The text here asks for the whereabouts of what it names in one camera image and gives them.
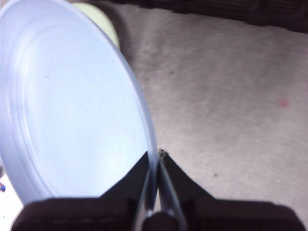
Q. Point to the pale green round plate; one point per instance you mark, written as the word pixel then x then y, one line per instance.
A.
pixel 101 21

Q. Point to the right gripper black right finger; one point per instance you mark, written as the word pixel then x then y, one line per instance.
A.
pixel 228 216

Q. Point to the light blue round plate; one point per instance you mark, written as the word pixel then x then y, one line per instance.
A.
pixel 72 108

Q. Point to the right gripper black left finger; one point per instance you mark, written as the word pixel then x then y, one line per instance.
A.
pixel 84 214

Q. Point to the black plastic plate rack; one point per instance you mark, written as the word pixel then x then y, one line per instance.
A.
pixel 264 12

